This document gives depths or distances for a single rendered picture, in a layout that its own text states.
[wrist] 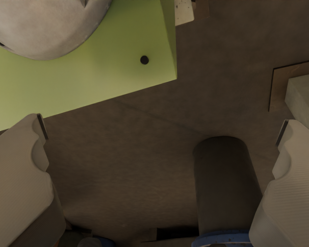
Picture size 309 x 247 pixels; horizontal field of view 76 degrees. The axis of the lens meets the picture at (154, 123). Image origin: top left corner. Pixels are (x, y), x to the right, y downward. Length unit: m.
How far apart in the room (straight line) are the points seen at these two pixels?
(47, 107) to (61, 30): 0.09
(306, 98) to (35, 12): 0.66
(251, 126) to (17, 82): 0.81
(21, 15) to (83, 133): 0.78
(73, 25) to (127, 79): 0.07
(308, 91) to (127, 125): 0.64
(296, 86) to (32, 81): 0.68
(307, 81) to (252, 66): 0.17
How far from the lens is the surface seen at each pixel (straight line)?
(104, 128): 0.90
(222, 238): 0.71
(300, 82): 0.76
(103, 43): 0.23
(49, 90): 0.27
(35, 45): 0.25
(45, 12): 0.22
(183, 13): 0.47
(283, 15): 0.67
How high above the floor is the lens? 0.57
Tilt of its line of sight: 43 degrees down
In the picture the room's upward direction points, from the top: 176 degrees counter-clockwise
